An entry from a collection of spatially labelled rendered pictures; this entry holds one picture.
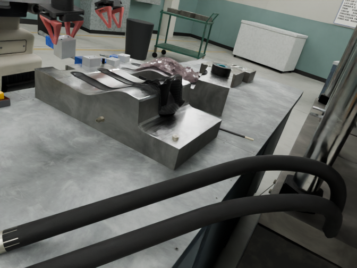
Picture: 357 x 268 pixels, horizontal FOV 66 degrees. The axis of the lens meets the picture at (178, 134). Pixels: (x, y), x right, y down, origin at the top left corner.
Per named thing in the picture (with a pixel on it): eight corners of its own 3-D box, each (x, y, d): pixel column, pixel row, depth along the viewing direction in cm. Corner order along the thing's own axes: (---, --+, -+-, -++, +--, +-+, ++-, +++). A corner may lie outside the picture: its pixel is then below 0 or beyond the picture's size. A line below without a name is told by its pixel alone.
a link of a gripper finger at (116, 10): (128, 25, 116) (122, 1, 114) (119, 25, 110) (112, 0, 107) (116, 29, 119) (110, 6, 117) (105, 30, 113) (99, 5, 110)
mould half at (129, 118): (34, 97, 83) (33, 52, 77) (98, 84, 104) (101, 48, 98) (173, 170, 64) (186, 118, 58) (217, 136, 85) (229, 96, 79)
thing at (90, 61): (62, 63, 97) (62, 48, 94) (73, 62, 101) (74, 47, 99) (88, 75, 92) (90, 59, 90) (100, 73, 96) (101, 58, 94)
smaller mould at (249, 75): (220, 74, 164) (222, 64, 161) (227, 71, 174) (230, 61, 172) (246, 83, 157) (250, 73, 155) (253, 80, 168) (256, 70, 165)
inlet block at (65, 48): (32, 41, 84) (31, 24, 81) (47, 39, 88) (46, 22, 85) (61, 59, 80) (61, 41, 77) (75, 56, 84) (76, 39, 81)
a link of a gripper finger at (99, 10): (123, 25, 113) (117, 1, 110) (113, 26, 107) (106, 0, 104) (110, 29, 116) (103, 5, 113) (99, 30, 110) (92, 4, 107)
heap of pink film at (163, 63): (130, 72, 107) (133, 51, 103) (145, 64, 123) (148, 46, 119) (194, 90, 104) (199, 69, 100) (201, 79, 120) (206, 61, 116)
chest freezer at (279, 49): (294, 73, 720) (308, 35, 679) (282, 74, 665) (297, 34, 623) (244, 56, 801) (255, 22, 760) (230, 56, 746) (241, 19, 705)
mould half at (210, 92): (97, 80, 108) (99, 52, 103) (124, 68, 131) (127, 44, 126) (221, 116, 102) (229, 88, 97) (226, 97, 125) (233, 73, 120)
